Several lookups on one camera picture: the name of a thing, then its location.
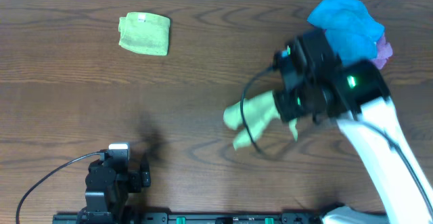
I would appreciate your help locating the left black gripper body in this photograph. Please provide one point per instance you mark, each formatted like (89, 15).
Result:
(144, 176)

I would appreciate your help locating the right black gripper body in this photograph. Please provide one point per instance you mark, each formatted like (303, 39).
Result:
(297, 105)

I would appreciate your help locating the green microfiber cloth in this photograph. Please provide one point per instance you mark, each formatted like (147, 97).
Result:
(259, 111)

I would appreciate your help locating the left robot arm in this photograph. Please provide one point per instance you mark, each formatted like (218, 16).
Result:
(104, 200)

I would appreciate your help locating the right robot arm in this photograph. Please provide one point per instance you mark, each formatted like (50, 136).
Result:
(356, 97)

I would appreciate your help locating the blue cloth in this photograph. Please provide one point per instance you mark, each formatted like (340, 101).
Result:
(351, 32)

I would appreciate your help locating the purple cloth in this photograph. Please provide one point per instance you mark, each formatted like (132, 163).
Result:
(384, 52)

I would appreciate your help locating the folded green cloth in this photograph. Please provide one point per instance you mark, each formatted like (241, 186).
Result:
(144, 33)

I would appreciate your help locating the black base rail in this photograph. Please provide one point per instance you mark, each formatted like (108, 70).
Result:
(165, 218)

